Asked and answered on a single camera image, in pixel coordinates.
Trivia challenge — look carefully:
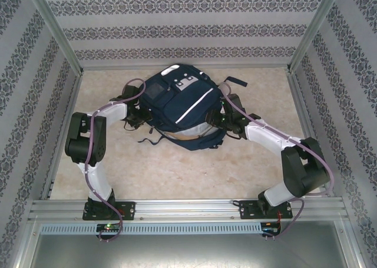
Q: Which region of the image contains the navy blue backpack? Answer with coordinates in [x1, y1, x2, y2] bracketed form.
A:
[137, 63, 248, 151]

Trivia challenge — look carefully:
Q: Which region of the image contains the grey sheet metal panel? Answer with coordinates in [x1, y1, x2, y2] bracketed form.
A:
[29, 234, 359, 268]

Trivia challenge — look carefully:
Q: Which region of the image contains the thin aluminium frame rail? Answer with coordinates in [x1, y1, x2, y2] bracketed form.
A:
[81, 64, 292, 72]

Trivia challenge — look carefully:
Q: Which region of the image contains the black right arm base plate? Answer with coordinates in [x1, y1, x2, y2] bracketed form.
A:
[239, 198, 293, 221]

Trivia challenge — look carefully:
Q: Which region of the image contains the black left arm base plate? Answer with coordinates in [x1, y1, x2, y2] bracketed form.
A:
[82, 201, 137, 221]

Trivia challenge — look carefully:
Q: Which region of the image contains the wide aluminium mounting rail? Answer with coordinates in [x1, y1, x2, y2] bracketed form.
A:
[28, 198, 345, 221]

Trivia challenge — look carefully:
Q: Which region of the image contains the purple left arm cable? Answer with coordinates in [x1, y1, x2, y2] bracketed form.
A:
[84, 78, 147, 244]

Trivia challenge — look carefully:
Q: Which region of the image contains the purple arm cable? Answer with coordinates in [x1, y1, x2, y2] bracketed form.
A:
[220, 84, 335, 239]
[84, 78, 147, 244]

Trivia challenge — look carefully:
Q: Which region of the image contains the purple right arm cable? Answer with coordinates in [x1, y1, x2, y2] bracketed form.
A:
[220, 84, 335, 239]

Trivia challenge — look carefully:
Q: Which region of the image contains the slotted grey cable duct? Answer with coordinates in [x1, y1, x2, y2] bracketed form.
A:
[39, 223, 264, 235]

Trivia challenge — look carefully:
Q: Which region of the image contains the aluminium corner post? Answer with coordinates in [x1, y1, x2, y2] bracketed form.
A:
[23, 0, 85, 76]
[286, 0, 345, 74]

